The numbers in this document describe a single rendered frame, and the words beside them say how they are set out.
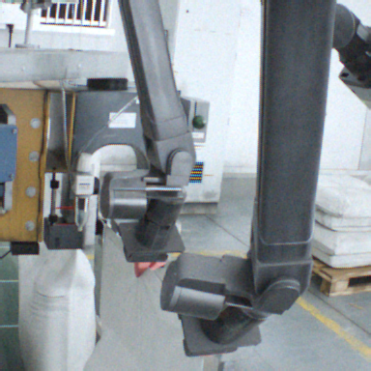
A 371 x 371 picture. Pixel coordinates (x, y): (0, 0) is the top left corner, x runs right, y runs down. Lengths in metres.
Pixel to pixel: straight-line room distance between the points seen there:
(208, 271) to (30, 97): 0.67
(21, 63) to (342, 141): 5.79
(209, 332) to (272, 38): 0.41
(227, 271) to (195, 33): 4.42
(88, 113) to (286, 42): 0.82
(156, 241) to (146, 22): 0.35
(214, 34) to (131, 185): 4.21
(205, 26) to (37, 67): 4.03
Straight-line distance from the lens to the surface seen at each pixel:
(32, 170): 1.26
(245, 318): 0.69
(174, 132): 0.93
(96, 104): 1.25
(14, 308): 2.48
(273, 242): 0.60
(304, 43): 0.48
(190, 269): 0.66
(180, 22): 4.99
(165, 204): 0.95
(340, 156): 6.71
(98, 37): 4.06
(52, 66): 1.12
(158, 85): 0.92
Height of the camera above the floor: 1.46
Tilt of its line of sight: 13 degrees down
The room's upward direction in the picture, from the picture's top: 6 degrees clockwise
